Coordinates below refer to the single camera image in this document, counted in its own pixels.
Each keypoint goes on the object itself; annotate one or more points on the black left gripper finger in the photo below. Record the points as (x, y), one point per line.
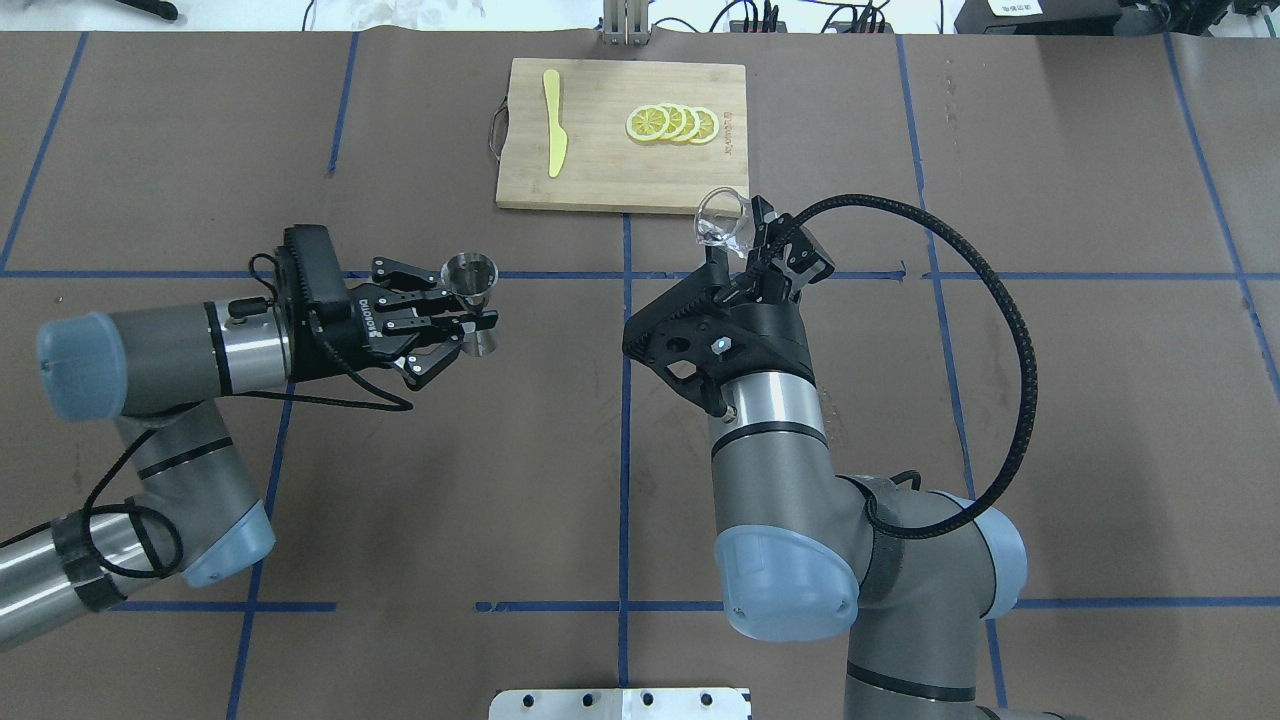
(432, 343)
(407, 290)

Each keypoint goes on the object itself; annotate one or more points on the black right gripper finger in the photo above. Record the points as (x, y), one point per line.
(717, 273)
(785, 258)

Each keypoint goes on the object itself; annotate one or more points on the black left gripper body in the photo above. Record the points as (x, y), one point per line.
(345, 330)

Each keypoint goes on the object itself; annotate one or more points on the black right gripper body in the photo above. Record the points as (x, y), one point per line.
(778, 338)

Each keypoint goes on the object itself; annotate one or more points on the steel jigger measuring cup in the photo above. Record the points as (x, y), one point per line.
(470, 277)

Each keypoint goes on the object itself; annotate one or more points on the clear glass cup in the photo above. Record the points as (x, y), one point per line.
(725, 220)

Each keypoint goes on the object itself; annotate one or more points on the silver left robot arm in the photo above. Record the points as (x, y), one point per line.
(179, 500)

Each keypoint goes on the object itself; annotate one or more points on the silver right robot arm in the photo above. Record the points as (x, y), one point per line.
(909, 575)

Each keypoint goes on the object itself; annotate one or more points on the back lemon slice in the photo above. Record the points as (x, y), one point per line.
(708, 128)

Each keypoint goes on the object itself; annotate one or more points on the lemon slice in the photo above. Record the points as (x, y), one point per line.
(692, 125)
(677, 121)
(708, 128)
(648, 123)

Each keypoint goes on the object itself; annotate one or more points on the bamboo cutting board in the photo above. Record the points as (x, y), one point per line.
(605, 170)

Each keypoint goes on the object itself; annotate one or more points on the front lemon slice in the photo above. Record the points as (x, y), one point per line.
(648, 123)

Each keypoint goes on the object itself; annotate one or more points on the yellow plastic knife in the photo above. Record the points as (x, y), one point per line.
(558, 140)

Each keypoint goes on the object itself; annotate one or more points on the black power strip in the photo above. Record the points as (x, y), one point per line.
(836, 26)

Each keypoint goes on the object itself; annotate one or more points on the black huawei monitor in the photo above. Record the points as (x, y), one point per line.
(1038, 18)

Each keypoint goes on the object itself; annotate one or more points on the black tripod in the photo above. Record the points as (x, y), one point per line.
(164, 10)

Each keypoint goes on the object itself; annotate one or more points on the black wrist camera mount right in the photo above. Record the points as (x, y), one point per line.
(665, 337)

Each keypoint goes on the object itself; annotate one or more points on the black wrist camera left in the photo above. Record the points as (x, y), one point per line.
(312, 281)

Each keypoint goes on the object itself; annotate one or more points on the aluminium frame post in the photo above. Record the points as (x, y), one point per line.
(625, 23)

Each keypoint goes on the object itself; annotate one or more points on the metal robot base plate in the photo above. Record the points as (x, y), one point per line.
(623, 703)

